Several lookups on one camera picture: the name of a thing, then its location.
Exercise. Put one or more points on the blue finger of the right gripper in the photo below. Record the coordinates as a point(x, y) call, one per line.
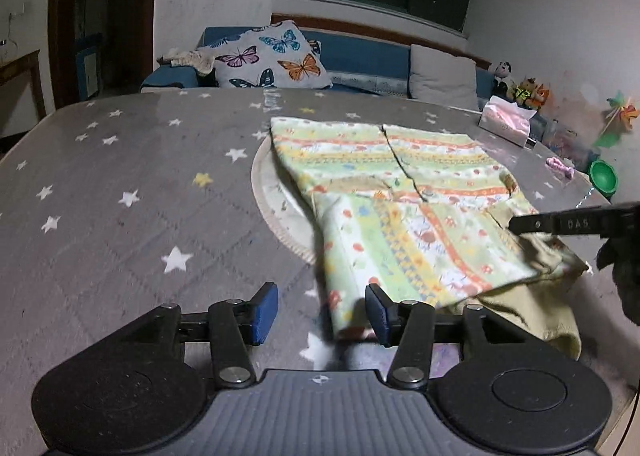
point(613, 221)

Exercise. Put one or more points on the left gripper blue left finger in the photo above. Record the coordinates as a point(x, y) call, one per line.
point(234, 325)

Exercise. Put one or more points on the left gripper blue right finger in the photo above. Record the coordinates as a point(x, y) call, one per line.
point(410, 326)

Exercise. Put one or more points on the colourful striped children's garment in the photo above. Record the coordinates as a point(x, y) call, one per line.
point(425, 216)

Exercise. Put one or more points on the green plastic bowl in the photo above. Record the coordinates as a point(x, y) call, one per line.
point(603, 177)

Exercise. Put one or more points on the pink scrunchie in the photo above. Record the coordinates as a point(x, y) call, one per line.
point(565, 171)

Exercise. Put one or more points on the clear plastic storage box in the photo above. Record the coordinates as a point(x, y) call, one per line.
point(569, 145)

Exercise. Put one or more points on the colourful pinwheel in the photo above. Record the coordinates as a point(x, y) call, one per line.
point(618, 120)

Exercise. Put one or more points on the black small box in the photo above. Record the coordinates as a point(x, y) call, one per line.
point(530, 143)

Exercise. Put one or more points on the orange plush toy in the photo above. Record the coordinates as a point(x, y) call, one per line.
point(540, 96)

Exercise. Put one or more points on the pink tissue box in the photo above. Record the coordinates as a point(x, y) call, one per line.
point(507, 120)

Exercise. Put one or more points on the yellow-vested teddy bear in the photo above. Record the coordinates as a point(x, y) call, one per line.
point(524, 91)

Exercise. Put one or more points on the panda plush toy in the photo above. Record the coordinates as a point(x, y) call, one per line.
point(504, 84)

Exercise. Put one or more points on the grey plain pillow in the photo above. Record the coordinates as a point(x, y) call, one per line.
point(438, 77)

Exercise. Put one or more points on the beige cloth on sofa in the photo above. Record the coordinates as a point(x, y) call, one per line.
point(201, 60)

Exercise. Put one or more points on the blue sofa bench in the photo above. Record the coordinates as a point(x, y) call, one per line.
point(355, 64)

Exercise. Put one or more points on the butterfly print pillow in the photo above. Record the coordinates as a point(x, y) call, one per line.
point(274, 56)

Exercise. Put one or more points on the dark wooden door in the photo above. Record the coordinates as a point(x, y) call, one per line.
point(98, 48)

